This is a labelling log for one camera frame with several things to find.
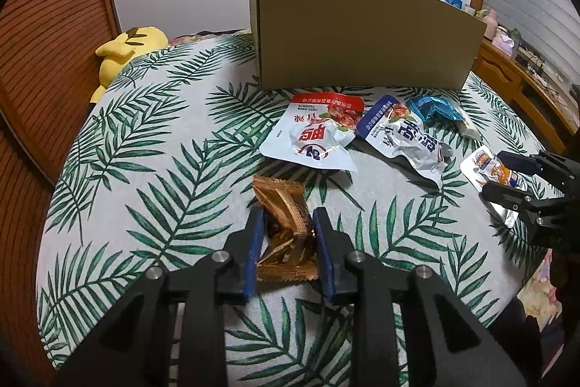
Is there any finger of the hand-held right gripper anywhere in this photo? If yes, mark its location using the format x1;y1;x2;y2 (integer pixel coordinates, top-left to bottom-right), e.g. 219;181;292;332
497;150;580;194
481;182;580;230

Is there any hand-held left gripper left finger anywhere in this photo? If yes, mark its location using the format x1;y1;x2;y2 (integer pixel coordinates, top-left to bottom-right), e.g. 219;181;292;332
54;203;266;387

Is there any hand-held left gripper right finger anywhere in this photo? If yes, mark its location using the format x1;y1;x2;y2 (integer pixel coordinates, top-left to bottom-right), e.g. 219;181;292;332
312;207;529;387

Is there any silver and orange snack packet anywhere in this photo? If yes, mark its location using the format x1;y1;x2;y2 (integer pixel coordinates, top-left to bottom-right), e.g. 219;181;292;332
459;144;529;229

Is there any gold brown snack packet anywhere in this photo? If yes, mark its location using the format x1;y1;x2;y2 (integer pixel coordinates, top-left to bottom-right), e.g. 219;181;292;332
251;176;320;283

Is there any pale white snack packet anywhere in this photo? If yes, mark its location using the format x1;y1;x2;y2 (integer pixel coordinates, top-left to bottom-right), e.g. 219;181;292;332
446;108;483;141

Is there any blue foil snack packet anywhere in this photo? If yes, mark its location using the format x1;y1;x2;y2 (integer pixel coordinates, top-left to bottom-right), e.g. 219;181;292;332
405;94;459;125

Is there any blue and white snack packet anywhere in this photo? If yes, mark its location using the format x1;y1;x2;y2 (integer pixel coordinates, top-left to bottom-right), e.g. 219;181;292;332
356;94;455;189

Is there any red and white snack packet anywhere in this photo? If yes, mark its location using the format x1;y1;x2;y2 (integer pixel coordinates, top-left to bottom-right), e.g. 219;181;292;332
260;93;366;174

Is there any brown cardboard box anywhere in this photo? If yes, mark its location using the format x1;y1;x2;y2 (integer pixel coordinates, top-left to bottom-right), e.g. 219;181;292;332
248;0;488;92

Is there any floral quilt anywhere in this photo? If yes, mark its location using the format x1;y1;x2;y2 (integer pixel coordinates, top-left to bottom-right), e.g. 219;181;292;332
170;29;572;324

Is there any wooden sideboard cabinet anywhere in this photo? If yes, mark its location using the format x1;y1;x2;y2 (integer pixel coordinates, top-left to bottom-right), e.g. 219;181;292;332
471;38;580;156

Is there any pink tissue box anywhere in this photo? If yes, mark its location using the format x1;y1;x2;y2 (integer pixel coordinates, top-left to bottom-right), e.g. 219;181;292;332
492;29;517;54

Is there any green leaf print blanket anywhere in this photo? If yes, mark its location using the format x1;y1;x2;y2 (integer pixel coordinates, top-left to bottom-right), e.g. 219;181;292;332
36;33;567;387

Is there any pink thermos jug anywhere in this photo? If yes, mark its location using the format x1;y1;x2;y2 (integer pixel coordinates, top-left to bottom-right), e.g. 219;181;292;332
482;8;497;40

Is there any yellow plush toy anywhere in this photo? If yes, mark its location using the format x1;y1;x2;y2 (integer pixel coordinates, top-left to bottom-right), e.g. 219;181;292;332
90;26;169;104

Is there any wooden louvred wardrobe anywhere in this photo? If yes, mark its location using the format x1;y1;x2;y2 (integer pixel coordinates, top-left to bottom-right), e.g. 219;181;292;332
0;0;123;370

